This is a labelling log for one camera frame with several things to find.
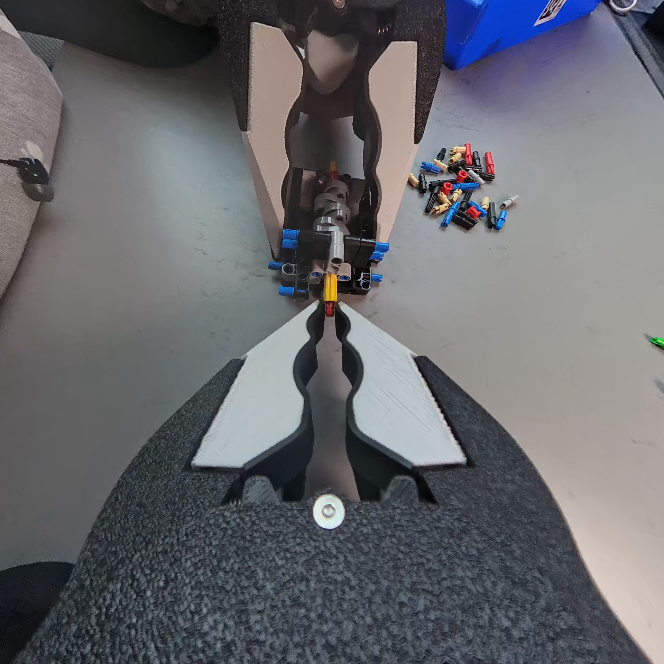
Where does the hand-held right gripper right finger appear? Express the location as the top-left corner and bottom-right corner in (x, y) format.
(334, 302), (468, 472)

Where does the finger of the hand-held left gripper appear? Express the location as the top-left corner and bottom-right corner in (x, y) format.
(242, 21), (308, 260)
(357, 39), (419, 243)

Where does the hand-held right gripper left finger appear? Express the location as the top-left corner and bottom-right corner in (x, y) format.
(192, 301), (325, 473)

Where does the black toy brick gear assembly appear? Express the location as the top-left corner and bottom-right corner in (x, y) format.
(269, 161), (390, 299)

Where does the grey desk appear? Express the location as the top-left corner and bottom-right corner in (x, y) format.
(0, 5), (664, 664)

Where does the blue plastic bin with tag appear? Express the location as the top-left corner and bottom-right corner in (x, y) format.
(443, 0), (605, 71)

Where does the pile of toy connector pins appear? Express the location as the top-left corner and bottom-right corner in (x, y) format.
(407, 142), (519, 231)

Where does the grey printed sweatshirt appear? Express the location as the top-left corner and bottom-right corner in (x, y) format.
(0, 0), (64, 307)

